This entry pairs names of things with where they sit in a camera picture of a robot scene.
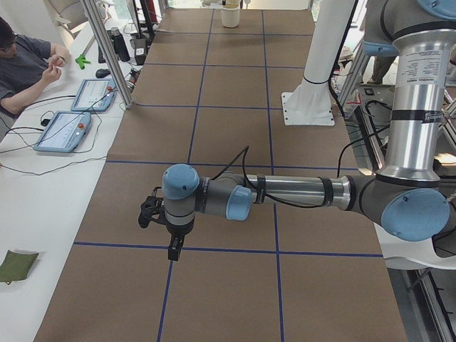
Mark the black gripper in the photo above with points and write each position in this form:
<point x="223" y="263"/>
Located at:
<point x="177" y="235"/>

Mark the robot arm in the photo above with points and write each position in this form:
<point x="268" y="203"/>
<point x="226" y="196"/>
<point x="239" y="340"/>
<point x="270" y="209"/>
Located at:
<point x="404" y="197"/>

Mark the near blue teach pendant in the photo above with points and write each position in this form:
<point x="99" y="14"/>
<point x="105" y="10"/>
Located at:
<point x="64" y="132"/>

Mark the blue teach pendant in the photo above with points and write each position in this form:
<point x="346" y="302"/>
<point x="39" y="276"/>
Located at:
<point x="94" y="94"/>
<point x="64" y="132"/>

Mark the green cloth pouch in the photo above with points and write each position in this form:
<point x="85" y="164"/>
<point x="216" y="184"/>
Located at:
<point x="16" y="266"/>

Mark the far blue teach pendant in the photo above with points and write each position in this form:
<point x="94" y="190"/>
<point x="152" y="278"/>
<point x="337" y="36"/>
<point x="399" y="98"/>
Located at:
<point x="94" y="94"/>

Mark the black computer mouse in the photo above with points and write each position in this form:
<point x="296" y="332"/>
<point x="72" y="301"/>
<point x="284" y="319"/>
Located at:
<point x="102" y="72"/>

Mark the black water bottle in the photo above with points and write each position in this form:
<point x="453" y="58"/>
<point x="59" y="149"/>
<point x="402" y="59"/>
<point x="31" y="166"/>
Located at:
<point x="119" y="44"/>

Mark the green plastic toy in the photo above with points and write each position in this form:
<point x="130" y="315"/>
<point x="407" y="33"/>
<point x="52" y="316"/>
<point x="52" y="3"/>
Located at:
<point x="82" y="61"/>

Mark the white chair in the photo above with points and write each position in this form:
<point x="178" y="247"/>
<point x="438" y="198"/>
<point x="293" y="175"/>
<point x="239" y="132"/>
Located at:
<point x="404" y="255"/>

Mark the person in grey shirt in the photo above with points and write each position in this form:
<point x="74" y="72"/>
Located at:
<point x="28" y="66"/>

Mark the white camera mast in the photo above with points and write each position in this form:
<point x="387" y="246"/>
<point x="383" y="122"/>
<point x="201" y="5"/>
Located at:
<point x="310" y="103"/>

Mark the cream bin with handle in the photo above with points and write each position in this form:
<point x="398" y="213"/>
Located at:
<point x="230" y="13"/>

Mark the aluminium frame post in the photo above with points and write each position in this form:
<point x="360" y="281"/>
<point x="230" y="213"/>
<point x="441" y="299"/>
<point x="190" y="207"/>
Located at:
<point x="98" y="27"/>

